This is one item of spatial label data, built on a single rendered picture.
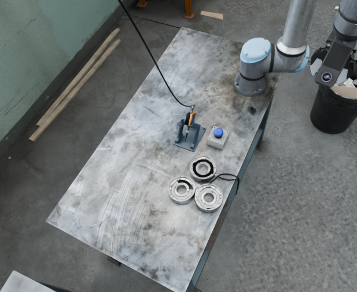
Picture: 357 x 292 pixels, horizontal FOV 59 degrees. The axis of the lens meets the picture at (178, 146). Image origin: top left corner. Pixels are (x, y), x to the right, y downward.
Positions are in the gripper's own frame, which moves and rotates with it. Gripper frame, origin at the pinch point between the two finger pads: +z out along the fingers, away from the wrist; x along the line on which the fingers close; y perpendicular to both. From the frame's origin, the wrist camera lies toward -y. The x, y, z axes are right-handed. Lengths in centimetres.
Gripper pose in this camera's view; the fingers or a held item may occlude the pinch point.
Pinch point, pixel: (325, 79)
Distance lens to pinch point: 96.7
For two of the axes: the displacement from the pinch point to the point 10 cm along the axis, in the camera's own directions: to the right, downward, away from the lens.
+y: 5.4, -8.2, 1.7
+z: 2.0, 3.2, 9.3
